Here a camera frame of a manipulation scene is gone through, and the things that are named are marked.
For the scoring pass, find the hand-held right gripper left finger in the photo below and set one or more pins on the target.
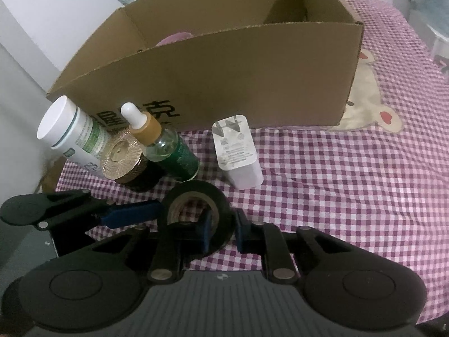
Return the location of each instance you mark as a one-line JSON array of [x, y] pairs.
[[207, 233]]

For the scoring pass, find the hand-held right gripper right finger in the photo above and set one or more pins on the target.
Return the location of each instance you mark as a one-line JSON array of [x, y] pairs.
[[242, 233]]

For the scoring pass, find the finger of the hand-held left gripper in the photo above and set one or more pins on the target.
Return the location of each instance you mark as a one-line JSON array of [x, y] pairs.
[[133, 213]]

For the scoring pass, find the black tape roll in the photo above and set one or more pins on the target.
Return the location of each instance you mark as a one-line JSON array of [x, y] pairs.
[[214, 196]]

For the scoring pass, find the cardboard box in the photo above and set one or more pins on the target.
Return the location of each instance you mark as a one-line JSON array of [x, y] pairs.
[[245, 77]]

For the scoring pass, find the brown cardboard piece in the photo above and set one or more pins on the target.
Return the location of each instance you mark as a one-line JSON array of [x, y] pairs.
[[51, 177]]

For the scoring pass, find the gold lid cosmetic jar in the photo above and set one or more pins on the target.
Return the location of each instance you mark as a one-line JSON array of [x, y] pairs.
[[121, 161]]

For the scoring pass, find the green dropper bottle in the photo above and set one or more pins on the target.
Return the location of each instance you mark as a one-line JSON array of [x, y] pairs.
[[168, 151]]

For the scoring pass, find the white plug charger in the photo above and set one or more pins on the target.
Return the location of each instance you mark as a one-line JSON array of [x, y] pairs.
[[238, 154]]

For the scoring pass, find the white cylindrical bottle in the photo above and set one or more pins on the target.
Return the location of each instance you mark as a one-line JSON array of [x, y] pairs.
[[80, 137]]

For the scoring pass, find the purple checkered tablecloth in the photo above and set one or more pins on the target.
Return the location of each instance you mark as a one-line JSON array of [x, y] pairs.
[[333, 200]]

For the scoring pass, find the white water dispenser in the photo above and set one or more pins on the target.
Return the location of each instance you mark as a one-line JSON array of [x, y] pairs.
[[424, 14]]

